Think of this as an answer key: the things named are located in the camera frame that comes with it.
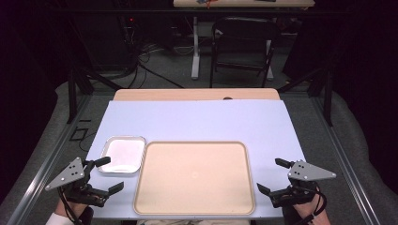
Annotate dark equipment rack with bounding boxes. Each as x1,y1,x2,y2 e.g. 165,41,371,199
70,12,139,70

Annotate white sleeve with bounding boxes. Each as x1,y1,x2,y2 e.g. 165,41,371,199
45,212,75,225

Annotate person's left hand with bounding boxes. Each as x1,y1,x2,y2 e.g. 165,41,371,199
55,200,90,219

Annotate beige plastic tray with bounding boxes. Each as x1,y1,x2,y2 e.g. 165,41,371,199
133,141,256,217

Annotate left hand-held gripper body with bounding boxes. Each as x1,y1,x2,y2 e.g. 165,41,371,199
45,157,110,208

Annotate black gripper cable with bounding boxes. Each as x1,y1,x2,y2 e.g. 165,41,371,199
57,187,78,225
299,187,329,225

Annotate grey metal floor rail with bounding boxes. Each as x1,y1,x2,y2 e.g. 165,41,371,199
6,95,92,225
312,97,381,225

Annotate thin black floor cable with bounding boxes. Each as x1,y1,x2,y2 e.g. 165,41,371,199
78,131,98,153

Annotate light blue table mat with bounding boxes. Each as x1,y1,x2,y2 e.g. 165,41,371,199
85,99,306,220

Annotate black metal stand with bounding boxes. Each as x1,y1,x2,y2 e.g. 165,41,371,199
67,67,124,125
276,67,333,128

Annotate person's right hand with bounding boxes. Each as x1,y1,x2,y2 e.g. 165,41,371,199
294,200,331,225

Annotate black folding chair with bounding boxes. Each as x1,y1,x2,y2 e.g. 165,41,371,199
210,16,282,89

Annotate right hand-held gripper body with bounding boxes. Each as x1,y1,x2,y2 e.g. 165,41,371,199
269,159,337,209

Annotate wooden background table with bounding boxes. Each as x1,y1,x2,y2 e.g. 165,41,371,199
173,0,315,8

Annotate small white square container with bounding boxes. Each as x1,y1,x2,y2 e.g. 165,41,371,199
98,135,146,174

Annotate white table leg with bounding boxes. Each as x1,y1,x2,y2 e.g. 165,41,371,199
191,16,201,81

